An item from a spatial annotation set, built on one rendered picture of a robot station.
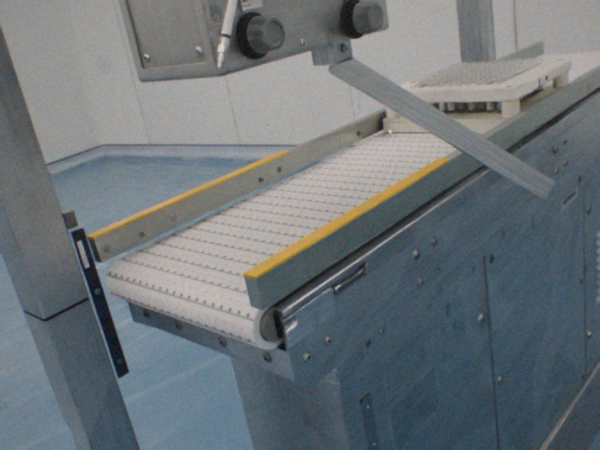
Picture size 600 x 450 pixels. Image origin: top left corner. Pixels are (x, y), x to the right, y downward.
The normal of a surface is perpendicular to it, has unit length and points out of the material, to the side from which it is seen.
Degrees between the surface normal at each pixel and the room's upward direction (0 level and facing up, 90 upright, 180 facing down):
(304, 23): 90
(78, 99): 90
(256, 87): 90
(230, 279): 0
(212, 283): 0
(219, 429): 0
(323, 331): 90
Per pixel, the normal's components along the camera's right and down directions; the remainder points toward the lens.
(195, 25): -0.65, 0.37
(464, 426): 0.74, 0.11
